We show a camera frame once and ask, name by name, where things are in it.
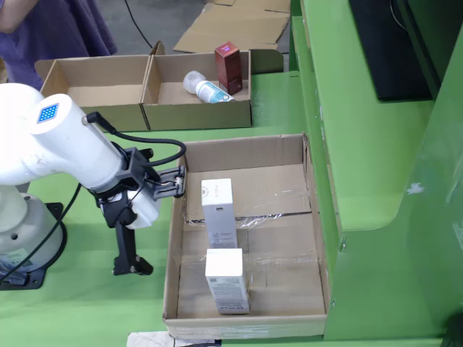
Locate dark red carton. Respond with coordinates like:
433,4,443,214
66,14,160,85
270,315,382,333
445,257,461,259
213,40,243,96

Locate green metal machine cabinet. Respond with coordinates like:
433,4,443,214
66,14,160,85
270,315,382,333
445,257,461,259
288,0,463,341

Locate white paper scribbled lines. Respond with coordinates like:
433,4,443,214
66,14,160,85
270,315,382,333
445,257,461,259
126,331,223,347

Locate white bottle teal label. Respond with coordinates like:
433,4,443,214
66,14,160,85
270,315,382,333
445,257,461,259
182,69,237,104

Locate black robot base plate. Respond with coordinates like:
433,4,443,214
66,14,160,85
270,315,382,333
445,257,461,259
0,202,69,291

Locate green metal corner plate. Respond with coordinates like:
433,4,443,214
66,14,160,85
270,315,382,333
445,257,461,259
249,48,285,76

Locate white carton with cow spots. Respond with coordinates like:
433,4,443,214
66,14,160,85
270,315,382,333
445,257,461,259
204,247,251,316

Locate open brown cardboard box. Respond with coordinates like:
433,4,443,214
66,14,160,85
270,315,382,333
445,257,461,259
140,49,253,132
33,40,166,134

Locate large shallow cardboard tray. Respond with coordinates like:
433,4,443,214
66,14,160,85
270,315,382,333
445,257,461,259
161,132,332,341

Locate flattened cardboard sheet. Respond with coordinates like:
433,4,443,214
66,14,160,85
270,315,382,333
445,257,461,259
172,0,292,52

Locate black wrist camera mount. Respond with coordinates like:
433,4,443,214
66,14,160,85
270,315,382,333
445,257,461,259
111,145,188,202

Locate black floor cable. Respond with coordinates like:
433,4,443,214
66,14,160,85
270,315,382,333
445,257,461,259
124,0,156,51

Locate white d'Alba carton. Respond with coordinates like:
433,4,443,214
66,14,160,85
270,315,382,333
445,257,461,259
200,177,239,250

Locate person in purple shirt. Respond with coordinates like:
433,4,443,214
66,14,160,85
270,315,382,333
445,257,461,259
0,0,119,92

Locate long black robot cable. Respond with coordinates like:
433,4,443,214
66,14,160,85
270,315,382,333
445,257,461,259
0,182,83,286

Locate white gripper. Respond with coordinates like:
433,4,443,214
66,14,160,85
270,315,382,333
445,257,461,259
96,187,163,277

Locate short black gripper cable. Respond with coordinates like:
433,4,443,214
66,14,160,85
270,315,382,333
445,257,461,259
81,111,188,168

